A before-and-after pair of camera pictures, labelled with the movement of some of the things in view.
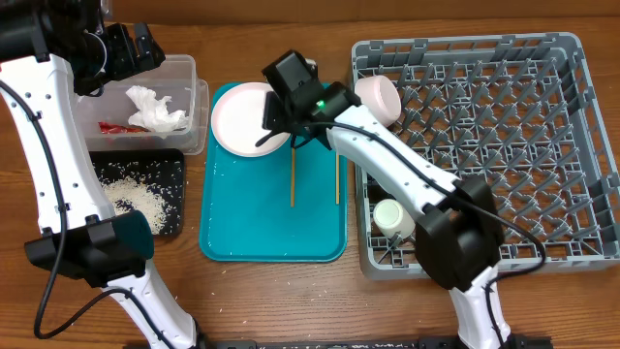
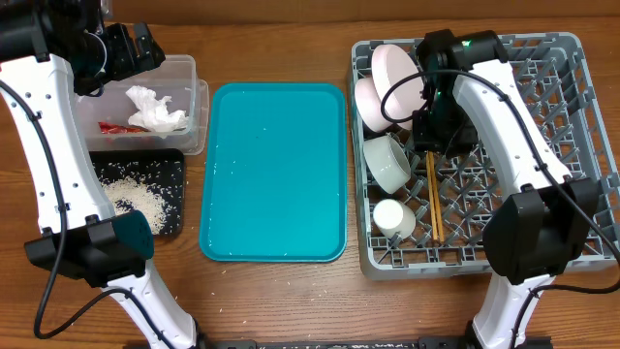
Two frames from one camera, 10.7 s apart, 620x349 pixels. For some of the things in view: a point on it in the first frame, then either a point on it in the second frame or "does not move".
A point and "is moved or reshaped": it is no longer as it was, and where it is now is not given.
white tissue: [153, 113] does not move
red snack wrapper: [110, 128] does not move
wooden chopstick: [337, 178] is moved or reshaped
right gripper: [278, 120] → [465, 144]
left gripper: [128, 61] does not move
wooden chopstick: [293, 175] is moved or reshaped
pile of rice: [128, 196] does not move
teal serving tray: [288, 206] does not move
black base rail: [434, 342] does not move
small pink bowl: [380, 96] does not move
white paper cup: [391, 218] does not move
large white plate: [237, 120] → [389, 66]
